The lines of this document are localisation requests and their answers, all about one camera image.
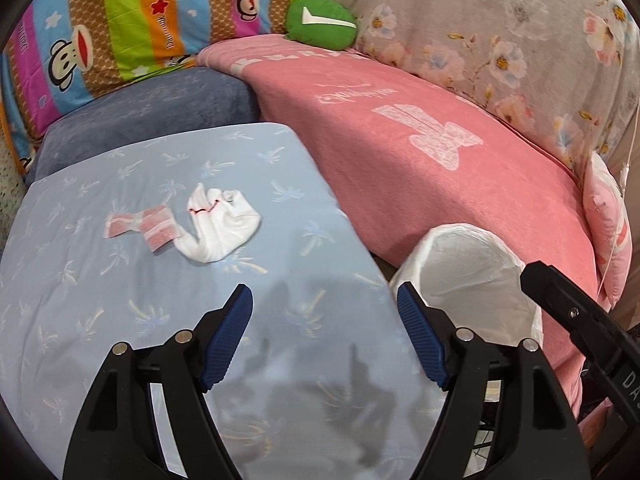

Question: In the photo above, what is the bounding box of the pink and white pillow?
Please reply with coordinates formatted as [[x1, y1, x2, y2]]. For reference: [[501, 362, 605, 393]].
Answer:
[[582, 152, 632, 311]]

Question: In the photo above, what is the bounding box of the white sock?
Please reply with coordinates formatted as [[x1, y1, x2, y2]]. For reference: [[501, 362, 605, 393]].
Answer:
[[172, 182, 262, 264]]

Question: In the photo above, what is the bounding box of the grey-blue pillow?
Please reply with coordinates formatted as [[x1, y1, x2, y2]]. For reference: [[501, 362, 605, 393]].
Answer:
[[25, 66, 263, 186]]

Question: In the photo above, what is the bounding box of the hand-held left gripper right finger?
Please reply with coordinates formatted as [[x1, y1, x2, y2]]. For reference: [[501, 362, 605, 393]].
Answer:
[[396, 281, 593, 480]]

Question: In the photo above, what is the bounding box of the bin with white bag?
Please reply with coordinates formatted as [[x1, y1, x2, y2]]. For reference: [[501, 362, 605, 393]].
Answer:
[[389, 222, 546, 356]]

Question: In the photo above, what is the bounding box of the pink checked packet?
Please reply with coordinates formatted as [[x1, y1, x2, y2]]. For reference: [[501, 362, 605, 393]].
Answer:
[[105, 203, 182, 253]]

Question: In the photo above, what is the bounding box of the blue palm print sheet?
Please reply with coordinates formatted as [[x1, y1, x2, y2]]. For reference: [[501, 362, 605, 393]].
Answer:
[[0, 122, 451, 480]]

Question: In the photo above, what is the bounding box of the colourful monkey print pillow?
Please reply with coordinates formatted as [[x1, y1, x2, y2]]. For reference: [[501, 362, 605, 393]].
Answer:
[[0, 0, 313, 176]]

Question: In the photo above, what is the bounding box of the floral quilt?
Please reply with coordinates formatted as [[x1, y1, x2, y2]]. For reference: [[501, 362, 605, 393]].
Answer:
[[305, 0, 640, 171]]

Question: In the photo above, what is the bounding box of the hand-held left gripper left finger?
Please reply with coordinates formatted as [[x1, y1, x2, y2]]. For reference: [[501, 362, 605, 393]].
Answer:
[[62, 282, 254, 480]]

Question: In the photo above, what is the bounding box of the pink blanket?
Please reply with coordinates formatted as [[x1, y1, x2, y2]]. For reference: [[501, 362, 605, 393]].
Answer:
[[196, 34, 601, 411]]

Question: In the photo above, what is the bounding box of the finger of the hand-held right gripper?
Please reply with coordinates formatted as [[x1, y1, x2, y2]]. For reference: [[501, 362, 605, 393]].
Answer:
[[520, 260, 626, 361]]

